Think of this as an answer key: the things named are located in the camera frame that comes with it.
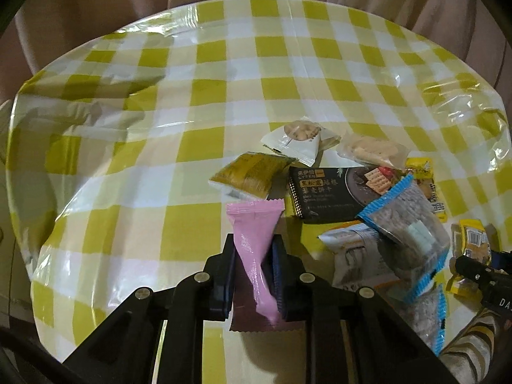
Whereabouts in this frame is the pink snack packet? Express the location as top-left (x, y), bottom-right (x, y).
top-left (226, 199), bottom-right (285, 323)

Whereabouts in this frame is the clear cookie packet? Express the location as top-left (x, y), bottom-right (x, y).
top-left (337, 133), bottom-right (410, 170)

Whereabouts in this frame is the white nut packet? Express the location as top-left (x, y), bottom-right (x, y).
top-left (260, 117), bottom-right (340, 167)

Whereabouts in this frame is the small yellow snack packet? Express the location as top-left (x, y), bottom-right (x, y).
top-left (446, 219), bottom-right (491, 297)

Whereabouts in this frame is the striped cushion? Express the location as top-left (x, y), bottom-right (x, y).
top-left (438, 308), bottom-right (505, 384)

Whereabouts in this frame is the blue-edged clear snack bag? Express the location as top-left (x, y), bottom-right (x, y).
top-left (357, 174), bottom-right (450, 303)

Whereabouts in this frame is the white grey snack packet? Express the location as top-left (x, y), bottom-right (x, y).
top-left (318, 222), bottom-right (398, 291)

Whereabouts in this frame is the black cracker packet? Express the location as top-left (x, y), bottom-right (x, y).
top-left (288, 165), bottom-right (404, 225)

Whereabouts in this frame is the yellow checkered tablecloth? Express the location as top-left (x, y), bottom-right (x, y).
top-left (1, 0), bottom-right (511, 383)

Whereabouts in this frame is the olive green snack packet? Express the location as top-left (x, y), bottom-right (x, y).
top-left (208, 152), bottom-right (295, 200)

